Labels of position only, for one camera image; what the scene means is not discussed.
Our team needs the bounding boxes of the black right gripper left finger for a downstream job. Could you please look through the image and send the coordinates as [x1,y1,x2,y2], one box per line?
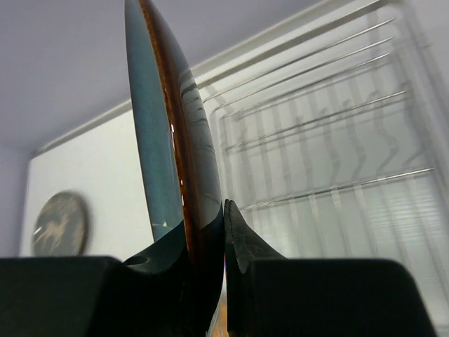
[1,225,192,336]

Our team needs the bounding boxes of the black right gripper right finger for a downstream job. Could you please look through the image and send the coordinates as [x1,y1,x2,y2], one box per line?
[224,200,436,336]

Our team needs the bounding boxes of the teal glazed ceramic plate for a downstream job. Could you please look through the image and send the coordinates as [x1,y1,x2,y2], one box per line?
[124,1,225,336]

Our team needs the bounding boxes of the grey reindeer pattern plate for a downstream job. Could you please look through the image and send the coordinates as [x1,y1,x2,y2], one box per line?
[32,191,89,257]

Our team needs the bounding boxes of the metal wire dish rack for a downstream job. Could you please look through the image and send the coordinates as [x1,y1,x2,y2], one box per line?
[196,0,449,260]

